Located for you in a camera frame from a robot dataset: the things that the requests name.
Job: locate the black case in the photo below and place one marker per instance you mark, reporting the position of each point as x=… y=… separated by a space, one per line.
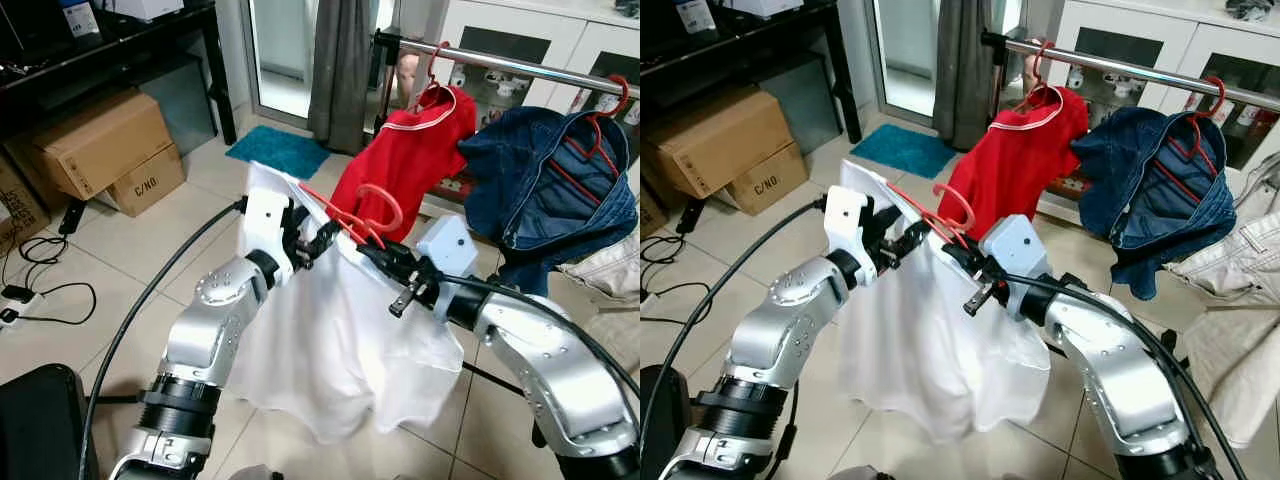
x=40 y=430
x=662 y=430

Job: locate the white power strip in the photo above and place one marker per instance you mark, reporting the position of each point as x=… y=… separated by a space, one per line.
x=18 y=300

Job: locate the chrome clothes rack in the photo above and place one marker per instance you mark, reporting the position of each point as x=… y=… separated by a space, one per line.
x=520 y=66
x=1130 y=68

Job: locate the blue denim jacket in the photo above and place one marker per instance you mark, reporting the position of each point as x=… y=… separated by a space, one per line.
x=500 y=160
x=1110 y=160

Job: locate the white shirt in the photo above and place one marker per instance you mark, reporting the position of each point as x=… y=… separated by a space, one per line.
x=330 y=340
x=920 y=350

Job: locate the white labelled box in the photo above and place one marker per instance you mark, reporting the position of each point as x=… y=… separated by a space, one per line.
x=695 y=15
x=78 y=18

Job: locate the red plastic hanger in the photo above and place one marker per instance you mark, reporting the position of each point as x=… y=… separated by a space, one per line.
x=392 y=200
x=1218 y=95
x=623 y=95
x=433 y=62
x=968 y=205
x=1042 y=62

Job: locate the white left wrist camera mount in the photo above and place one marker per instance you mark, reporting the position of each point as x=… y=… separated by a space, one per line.
x=846 y=222
x=263 y=225

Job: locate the red polo shirt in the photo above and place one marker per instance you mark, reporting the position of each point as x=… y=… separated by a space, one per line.
x=1020 y=160
x=405 y=160

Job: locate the glass door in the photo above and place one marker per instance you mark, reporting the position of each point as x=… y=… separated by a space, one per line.
x=905 y=55
x=280 y=60

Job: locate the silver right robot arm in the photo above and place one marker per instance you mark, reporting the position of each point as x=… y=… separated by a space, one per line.
x=1110 y=370
x=560 y=370

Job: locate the black power adapter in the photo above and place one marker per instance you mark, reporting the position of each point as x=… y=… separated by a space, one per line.
x=690 y=216
x=71 y=216

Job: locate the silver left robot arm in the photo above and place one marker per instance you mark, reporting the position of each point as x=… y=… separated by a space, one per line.
x=205 y=340
x=770 y=345

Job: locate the dark grey curtain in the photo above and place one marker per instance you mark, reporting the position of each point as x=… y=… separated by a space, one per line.
x=340 y=70
x=962 y=70

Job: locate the grey-blue right wrist camera mount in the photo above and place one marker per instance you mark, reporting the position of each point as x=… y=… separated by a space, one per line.
x=1015 y=248
x=448 y=248

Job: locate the teal floor mat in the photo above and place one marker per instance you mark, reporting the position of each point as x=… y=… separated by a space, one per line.
x=900 y=150
x=278 y=152

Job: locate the large plain cardboard box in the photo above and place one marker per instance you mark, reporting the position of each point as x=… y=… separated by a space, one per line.
x=715 y=140
x=100 y=145

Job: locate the grey storage box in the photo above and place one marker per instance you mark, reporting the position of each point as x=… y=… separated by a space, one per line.
x=805 y=95
x=180 y=100

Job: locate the black desk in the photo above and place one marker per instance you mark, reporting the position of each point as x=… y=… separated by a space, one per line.
x=120 y=50
x=760 y=45

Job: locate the brown cardboard box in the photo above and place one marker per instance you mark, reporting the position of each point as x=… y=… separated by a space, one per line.
x=18 y=205
x=650 y=215

